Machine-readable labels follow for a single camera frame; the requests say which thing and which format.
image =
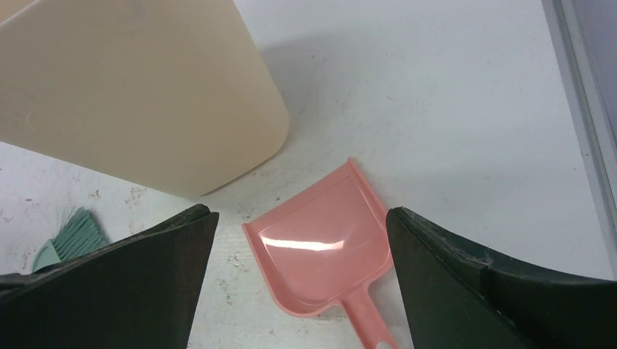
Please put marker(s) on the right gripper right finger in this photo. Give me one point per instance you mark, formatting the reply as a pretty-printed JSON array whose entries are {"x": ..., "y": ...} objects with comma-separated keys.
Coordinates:
[{"x": 461, "y": 294}]

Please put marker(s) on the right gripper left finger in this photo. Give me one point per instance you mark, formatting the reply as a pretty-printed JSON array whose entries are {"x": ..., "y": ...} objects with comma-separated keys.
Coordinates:
[{"x": 139, "y": 292}]

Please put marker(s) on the green hand brush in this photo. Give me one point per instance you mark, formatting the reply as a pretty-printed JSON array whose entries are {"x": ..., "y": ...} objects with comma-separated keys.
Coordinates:
[{"x": 81, "y": 234}]

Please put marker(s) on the pink plastic dustpan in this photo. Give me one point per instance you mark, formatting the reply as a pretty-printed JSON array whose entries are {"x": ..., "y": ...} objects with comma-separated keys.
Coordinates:
[{"x": 323, "y": 248}]

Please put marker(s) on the beige plastic waste bin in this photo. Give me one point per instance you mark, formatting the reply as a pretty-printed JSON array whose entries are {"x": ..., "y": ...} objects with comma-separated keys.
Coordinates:
[{"x": 171, "y": 95}]

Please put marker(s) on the aluminium rail frame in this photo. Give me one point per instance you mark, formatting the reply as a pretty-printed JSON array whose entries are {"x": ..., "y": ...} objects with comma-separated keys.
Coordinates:
[{"x": 583, "y": 34}]

